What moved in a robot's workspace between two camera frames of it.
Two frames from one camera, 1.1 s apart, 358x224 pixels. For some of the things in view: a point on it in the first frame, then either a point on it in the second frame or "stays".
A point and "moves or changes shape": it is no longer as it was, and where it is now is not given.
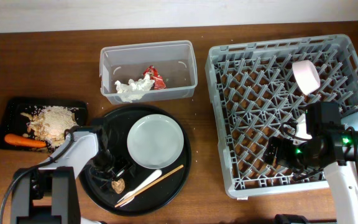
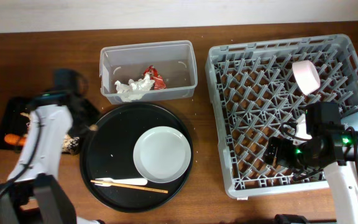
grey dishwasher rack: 260,86 stays
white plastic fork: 157,173 moves or changes shape
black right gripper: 281,158 stays
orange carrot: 24,141 stays
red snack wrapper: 159,83 stays
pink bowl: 307,76 stays
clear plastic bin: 174,60 stays
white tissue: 135,89 stays
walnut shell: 118,185 moves or changes shape
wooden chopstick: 169,173 -> 130,186
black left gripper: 123,167 -> 94,108
